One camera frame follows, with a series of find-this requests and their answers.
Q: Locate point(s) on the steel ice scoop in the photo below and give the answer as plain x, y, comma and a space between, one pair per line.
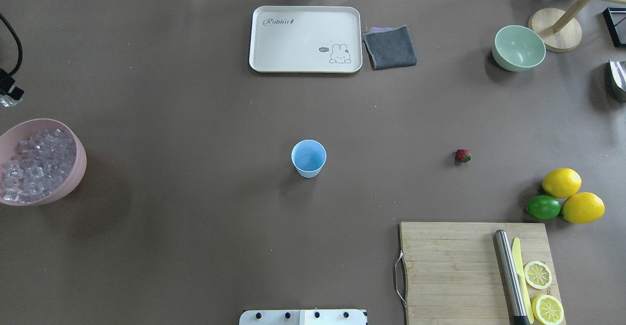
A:
617, 79

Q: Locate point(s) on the lemon half slice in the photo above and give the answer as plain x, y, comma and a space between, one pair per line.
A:
538, 275
547, 310

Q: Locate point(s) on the wooden cutting board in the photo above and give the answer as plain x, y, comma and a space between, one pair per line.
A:
452, 273

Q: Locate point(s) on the clear ice cube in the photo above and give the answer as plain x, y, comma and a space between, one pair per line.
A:
8, 101

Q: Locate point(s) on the red strawberry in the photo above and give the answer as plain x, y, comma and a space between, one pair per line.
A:
462, 156

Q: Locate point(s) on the yellow lemon near lime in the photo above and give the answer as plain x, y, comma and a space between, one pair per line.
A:
562, 183

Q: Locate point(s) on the wooden glass stand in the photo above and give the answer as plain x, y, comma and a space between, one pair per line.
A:
558, 29

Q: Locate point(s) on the grey folded cloth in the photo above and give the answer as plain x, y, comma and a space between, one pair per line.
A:
390, 47

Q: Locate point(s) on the yellow lemon outer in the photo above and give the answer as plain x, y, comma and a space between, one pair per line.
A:
583, 207

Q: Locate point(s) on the pink bowl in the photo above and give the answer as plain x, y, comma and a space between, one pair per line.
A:
9, 146

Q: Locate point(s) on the yellow plastic knife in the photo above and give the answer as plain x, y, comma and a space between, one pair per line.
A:
518, 264

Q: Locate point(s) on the green lime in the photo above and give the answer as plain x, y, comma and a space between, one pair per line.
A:
543, 207

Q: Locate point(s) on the cream rabbit tray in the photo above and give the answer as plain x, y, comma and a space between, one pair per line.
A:
305, 39

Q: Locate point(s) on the lower lemon half slice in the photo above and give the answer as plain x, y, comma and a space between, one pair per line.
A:
547, 310

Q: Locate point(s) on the light blue cup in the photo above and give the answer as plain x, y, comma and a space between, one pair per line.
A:
308, 157

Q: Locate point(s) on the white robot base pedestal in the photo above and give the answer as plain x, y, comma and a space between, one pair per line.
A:
304, 317

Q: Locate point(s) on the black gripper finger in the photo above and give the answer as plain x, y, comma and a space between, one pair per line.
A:
8, 89

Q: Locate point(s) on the mint green bowl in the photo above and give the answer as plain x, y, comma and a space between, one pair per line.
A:
518, 48

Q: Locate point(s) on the pile of ice cubes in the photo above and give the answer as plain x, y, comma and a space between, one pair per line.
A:
43, 163

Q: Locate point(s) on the upper lemon half slice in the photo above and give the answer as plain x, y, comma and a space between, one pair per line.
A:
538, 275

